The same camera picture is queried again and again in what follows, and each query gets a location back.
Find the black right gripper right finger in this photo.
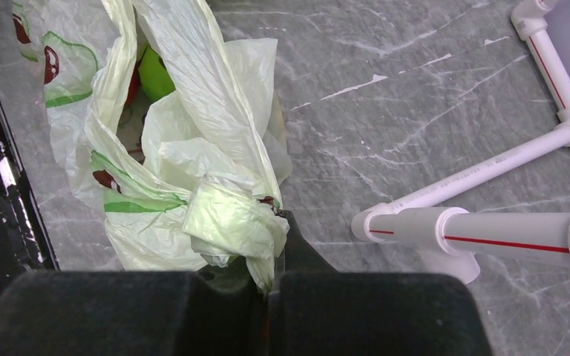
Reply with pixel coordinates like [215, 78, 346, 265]
[268, 211, 492, 355]

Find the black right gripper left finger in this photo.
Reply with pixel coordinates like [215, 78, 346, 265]
[0, 260, 266, 355]

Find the light green plastic bag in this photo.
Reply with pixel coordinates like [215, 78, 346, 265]
[12, 1, 292, 293]

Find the green fake watermelon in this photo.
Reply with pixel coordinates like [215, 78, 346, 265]
[137, 44, 175, 102]

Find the white PVC pipe frame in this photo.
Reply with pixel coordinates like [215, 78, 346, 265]
[351, 1, 570, 284]

